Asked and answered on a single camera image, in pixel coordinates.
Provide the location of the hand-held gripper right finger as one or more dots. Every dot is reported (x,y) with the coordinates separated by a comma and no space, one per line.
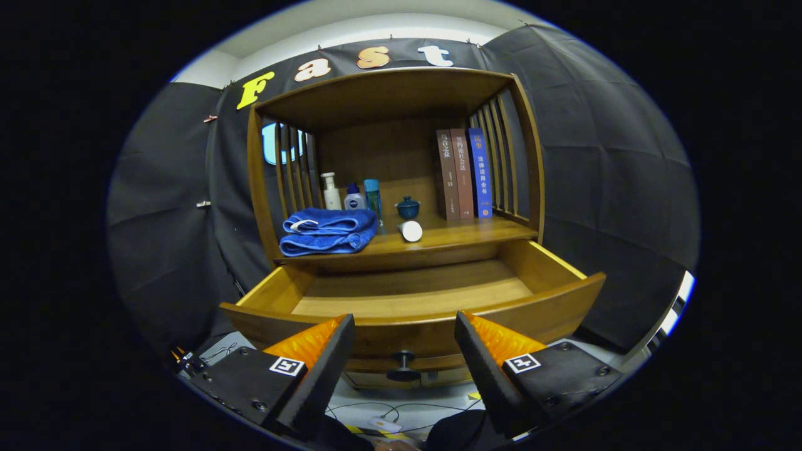
(485,376)

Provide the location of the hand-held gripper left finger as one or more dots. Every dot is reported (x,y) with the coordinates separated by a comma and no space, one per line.
(326,379)

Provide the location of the wooden drawer with black knob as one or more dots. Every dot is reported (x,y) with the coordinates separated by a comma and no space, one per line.
(407,335)

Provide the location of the white tube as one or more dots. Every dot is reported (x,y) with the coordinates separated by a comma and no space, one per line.
(411,232)

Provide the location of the wooden countertop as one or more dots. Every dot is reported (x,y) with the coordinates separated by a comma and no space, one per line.
(463,233)

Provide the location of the wooden cabinet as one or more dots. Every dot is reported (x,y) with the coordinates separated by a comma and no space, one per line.
(376,100)

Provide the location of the small white device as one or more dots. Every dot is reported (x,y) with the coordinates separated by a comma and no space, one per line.
(384,425)

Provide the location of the black equipment box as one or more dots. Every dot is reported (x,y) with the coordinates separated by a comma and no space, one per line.
(191,363)

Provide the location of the blue folded towel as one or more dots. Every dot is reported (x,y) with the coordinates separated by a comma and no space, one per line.
(326,233)

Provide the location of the white lotion bottle blue cap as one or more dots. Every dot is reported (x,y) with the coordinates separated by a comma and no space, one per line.
(354,200)

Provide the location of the white pump bottle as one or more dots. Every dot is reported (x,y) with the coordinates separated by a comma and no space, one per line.
(331,197)

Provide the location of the dark teal lidded cup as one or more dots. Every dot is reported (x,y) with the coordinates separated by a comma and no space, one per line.
(408,208)

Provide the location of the slim teal bottle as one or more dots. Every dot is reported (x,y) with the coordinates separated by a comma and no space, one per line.
(373,200)

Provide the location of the reddish brown book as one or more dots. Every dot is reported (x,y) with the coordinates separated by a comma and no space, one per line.
(463,175)

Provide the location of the blue book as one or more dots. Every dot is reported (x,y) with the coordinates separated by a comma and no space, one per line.
(481,172)

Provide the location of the dark brown book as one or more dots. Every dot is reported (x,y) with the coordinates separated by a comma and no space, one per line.
(447,175)

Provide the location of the black backdrop cloth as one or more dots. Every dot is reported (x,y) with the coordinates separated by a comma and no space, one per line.
(595,156)

